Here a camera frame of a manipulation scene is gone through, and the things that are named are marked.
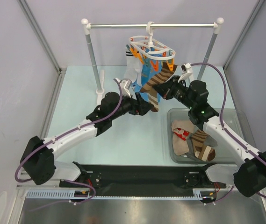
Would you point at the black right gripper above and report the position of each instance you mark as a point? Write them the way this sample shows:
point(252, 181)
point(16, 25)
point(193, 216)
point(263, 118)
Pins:
point(166, 89)

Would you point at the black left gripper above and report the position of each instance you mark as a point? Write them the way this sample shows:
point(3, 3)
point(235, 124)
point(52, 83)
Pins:
point(140, 107)

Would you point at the white striped sock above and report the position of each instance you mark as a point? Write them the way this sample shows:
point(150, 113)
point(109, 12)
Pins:
point(133, 66)

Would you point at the beige red sock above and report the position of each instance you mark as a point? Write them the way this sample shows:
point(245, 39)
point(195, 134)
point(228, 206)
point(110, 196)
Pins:
point(180, 145)
point(182, 129)

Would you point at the grey sock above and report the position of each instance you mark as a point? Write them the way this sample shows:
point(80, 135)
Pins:
point(209, 141)

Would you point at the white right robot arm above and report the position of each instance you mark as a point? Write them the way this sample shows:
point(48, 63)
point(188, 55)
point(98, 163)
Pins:
point(249, 175)

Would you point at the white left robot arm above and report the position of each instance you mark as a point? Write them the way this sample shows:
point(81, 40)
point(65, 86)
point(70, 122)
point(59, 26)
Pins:
point(39, 159)

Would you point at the white clip sock hanger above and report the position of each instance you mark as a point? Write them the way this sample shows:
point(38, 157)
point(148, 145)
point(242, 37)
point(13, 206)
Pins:
point(149, 50)

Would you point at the blue cartoon print sock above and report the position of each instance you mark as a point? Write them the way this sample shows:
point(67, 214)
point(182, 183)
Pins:
point(147, 72)

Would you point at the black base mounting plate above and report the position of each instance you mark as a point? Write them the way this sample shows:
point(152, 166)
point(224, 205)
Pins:
point(141, 181)

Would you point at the clear plastic bin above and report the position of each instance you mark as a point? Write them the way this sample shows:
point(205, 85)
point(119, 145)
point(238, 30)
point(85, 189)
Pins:
point(235, 119)

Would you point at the white drying rack stand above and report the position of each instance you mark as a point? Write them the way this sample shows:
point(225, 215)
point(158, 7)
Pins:
point(152, 95)

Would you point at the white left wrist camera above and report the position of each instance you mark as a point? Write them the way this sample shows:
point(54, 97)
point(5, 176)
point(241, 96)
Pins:
point(125, 85)

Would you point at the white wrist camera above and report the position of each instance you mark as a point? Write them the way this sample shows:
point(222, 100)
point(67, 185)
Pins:
point(187, 73)
point(125, 85)

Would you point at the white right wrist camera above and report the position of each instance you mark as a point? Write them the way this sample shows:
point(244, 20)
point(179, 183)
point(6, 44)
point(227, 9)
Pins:
point(187, 73)

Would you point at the blue slotted cable duct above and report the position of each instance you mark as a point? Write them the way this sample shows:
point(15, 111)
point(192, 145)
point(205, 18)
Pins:
point(57, 194)

